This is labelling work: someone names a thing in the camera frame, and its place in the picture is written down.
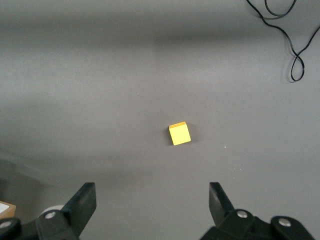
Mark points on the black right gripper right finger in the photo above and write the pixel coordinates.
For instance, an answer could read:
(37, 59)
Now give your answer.
(222, 210)

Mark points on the wooden drawer cabinet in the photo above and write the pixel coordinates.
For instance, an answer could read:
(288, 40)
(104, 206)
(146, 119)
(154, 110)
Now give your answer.
(13, 208)

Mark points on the white-fronted wooden drawer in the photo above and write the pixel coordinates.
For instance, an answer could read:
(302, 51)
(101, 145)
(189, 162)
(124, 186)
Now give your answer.
(3, 207)

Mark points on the yellow wooden cube block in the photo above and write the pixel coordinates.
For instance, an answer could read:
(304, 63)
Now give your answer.
(180, 136)

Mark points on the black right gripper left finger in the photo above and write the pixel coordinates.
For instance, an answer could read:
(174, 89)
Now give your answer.
(80, 207)

